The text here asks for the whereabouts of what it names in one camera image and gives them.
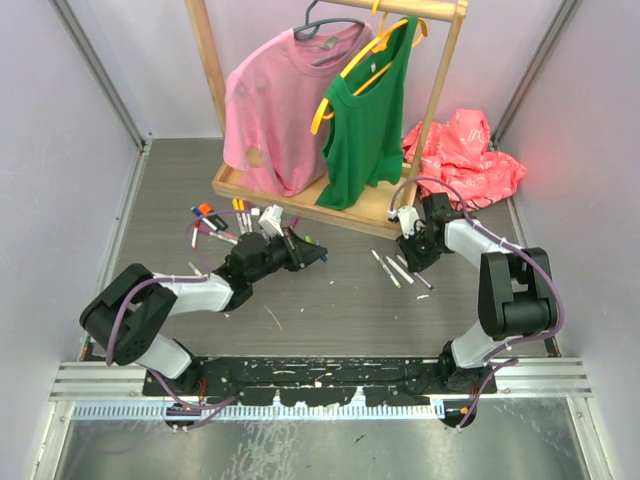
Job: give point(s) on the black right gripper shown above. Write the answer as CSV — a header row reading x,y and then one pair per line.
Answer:
x,y
415,262

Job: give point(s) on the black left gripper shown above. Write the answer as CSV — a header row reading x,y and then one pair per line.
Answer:
x,y
300,253

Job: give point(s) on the thin white pen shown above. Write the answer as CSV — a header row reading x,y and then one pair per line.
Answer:
x,y
418,276

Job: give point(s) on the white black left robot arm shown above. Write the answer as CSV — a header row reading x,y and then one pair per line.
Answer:
x,y
126,317

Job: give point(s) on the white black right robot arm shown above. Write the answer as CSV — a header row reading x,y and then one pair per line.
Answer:
x,y
515,300

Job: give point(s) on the white pen on left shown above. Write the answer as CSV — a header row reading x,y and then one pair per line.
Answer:
x,y
195,269

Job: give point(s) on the wooden clothes rack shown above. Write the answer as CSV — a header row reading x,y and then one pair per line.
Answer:
x,y
369,214

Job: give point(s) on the crumpled coral pink cloth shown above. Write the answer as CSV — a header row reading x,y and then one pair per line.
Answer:
x,y
458,153

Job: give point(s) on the green tank top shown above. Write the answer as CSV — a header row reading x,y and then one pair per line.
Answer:
x,y
363,111

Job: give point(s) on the pink t-shirt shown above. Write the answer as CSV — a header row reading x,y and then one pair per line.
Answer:
x,y
271,99

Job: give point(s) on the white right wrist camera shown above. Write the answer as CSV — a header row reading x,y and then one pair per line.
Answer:
x,y
407,218

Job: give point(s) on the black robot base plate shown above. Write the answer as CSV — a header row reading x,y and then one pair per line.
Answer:
x,y
315,382

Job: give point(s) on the slotted cable duct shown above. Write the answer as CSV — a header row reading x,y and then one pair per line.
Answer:
x,y
166,410

